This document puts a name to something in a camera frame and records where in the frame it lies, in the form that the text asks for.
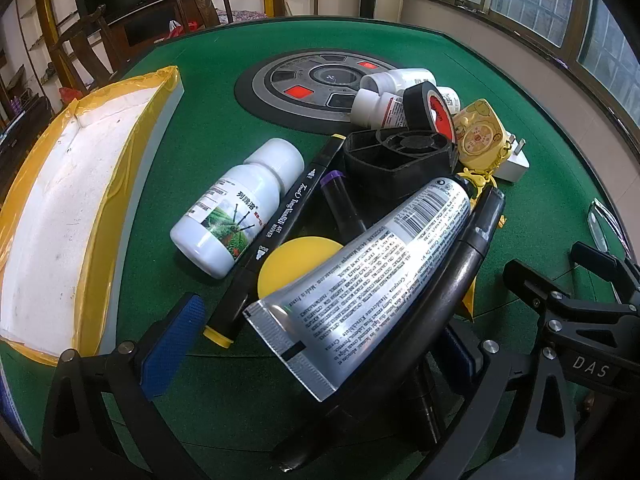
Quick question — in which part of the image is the white pill bottle red label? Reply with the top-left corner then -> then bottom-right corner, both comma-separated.
350,87 -> 416,129

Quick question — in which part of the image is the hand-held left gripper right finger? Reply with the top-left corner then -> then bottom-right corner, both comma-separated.
425,322 -> 541,480

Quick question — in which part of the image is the yellow-taped white foam tray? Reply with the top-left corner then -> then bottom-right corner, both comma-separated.
0,66 -> 185,367

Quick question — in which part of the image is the dark wooden television cabinet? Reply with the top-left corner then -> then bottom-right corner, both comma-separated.
107,7 -> 201,58

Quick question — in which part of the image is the yellow ball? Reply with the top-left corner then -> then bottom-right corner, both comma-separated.
257,236 -> 343,302

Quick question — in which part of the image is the black curved handle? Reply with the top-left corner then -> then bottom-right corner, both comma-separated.
280,186 -> 506,476

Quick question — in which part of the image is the yellow toy with strap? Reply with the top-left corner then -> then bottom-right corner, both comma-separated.
452,98 -> 508,196

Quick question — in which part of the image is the round grey table control panel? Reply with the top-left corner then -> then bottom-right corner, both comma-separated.
234,46 -> 441,133

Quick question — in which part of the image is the white charger plug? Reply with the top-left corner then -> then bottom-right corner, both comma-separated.
492,132 -> 531,184

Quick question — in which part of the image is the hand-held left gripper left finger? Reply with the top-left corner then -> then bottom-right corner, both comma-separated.
42,292 -> 207,480

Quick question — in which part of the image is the black marker pen yellow cap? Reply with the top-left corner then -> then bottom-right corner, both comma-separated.
202,133 -> 347,349

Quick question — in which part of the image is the black tape roll red core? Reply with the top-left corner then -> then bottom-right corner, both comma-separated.
402,81 -> 457,143

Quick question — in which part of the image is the chrome metal fitting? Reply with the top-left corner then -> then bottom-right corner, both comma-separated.
585,199 -> 626,261

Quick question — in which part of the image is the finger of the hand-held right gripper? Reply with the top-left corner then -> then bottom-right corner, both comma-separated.
502,258 -> 572,319
571,240 -> 640,307

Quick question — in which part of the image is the black tube with purple band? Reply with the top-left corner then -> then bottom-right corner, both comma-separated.
319,170 -> 371,241

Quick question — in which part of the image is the small white pill bottle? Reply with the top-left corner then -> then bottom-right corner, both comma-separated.
435,86 -> 462,117

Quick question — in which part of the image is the silver squeeze tube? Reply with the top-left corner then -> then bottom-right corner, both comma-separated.
242,176 -> 473,403

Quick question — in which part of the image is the white bottle with green label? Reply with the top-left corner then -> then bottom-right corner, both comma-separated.
170,138 -> 306,279

